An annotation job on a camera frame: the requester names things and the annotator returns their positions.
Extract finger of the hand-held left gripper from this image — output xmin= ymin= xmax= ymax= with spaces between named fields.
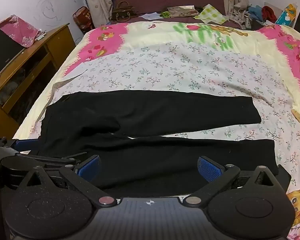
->
xmin=16 ymin=152 xmax=88 ymax=168
xmin=11 ymin=138 xmax=42 ymax=152

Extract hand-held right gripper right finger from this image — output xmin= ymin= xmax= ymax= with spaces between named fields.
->
xmin=184 ymin=156 xmax=282 ymax=208

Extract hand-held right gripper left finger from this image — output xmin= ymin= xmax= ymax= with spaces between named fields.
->
xmin=18 ymin=154 xmax=118 ymax=208

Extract black pants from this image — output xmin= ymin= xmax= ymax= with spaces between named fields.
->
xmin=37 ymin=90 xmax=292 ymax=198

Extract black television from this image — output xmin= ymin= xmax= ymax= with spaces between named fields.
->
xmin=0 ymin=27 xmax=24 ymax=77

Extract wooden cabinet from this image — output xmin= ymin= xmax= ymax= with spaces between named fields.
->
xmin=0 ymin=23 xmax=77 ymax=140

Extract red printed bag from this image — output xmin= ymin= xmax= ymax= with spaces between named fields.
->
xmin=72 ymin=6 xmax=95 ymax=34

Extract cartoon printed blanket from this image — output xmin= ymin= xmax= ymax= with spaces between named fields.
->
xmin=12 ymin=21 xmax=300 ymax=240

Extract green checkered cloth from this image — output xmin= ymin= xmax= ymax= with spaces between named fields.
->
xmin=194 ymin=4 xmax=229 ymax=23

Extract beige patterned curtain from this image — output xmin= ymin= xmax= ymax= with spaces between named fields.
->
xmin=221 ymin=0 xmax=252 ymax=28
xmin=79 ymin=0 xmax=115 ymax=27

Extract brown handbag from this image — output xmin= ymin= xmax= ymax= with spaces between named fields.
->
xmin=111 ymin=1 xmax=138 ymax=22

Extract beige printed bag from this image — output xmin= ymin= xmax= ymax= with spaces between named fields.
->
xmin=161 ymin=5 xmax=200 ymax=18

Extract white paper sheet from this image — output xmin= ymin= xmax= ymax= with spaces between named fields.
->
xmin=140 ymin=12 xmax=163 ymax=21

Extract blue cloth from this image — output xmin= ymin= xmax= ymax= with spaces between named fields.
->
xmin=247 ymin=5 xmax=264 ymax=22

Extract red cloth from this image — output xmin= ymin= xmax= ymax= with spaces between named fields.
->
xmin=261 ymin=6 xmax=278 ymax=23

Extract cartoon printed box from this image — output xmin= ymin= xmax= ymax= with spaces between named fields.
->
xmin=275 ymin=3 xmax=297 ymax=27

